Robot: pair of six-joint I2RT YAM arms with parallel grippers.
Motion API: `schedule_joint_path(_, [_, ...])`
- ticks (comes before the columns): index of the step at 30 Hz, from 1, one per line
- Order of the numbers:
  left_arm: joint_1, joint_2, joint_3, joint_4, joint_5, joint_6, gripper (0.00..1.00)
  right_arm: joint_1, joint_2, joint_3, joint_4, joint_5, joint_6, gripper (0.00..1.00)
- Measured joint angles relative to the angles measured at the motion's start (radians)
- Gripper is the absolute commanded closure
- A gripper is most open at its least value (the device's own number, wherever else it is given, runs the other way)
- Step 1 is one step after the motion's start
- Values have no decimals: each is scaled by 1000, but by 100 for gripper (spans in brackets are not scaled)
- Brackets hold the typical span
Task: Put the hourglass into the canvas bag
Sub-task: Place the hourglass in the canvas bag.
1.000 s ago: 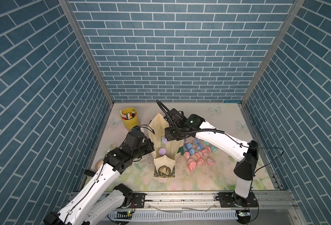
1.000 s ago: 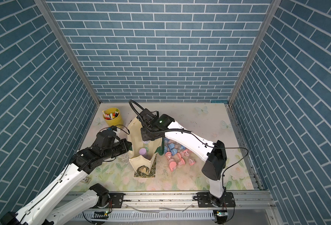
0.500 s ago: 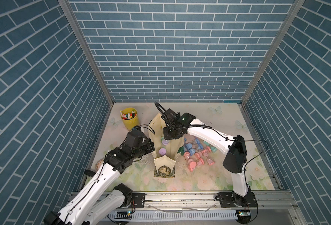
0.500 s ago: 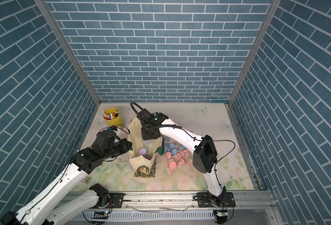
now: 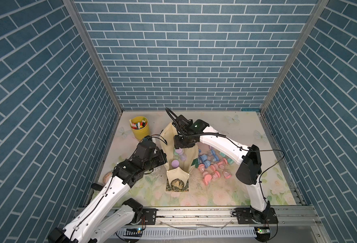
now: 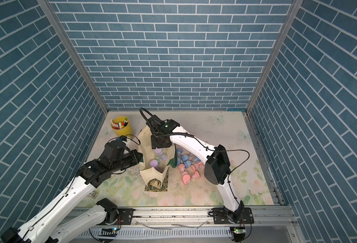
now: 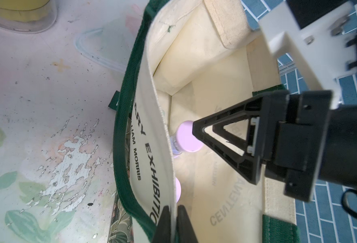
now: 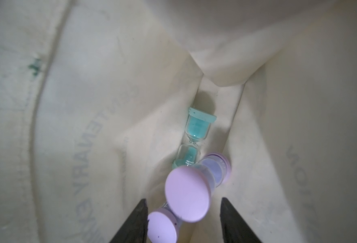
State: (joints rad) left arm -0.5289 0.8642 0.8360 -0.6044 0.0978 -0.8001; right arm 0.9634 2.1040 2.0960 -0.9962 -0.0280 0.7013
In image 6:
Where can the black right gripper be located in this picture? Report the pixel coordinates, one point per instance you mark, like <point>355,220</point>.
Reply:
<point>154,143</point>

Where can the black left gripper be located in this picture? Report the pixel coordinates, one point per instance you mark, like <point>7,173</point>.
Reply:
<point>136,160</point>

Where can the cream canvas tote bag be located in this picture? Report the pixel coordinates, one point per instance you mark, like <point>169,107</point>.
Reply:
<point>155,179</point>

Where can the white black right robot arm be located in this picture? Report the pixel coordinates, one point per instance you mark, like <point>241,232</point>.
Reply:
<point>215,158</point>

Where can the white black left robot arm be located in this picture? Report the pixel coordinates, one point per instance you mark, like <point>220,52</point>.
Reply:
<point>47,226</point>

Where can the blue hourglass left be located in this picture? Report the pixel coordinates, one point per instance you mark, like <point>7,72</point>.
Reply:
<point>183,158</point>

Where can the blue hourglass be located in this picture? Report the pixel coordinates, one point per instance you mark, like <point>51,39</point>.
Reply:
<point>183,158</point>
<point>194,159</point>

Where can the blue hourglass right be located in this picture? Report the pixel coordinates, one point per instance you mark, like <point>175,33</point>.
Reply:
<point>194,159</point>

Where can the pink hourglass front right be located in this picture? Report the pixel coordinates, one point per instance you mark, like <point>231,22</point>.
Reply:
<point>195,173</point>

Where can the yellow cup with markers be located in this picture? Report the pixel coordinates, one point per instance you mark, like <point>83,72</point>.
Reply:
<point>121,126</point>

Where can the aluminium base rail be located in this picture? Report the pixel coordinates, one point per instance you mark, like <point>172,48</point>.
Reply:
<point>198,224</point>

